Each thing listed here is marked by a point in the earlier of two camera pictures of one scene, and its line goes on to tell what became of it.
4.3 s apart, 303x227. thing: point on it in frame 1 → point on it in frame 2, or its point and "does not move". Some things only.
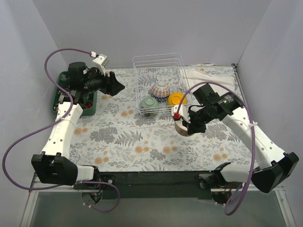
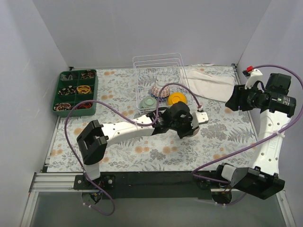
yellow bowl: x=175 y=98 does not move
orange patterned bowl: x=161 y=91 does not move
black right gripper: x=196 y=120 → x=240 y=99
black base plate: x=151 y=185 does not move
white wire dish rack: x=161 y=83 does not move
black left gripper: x=108 y=83 → x=187 y=132
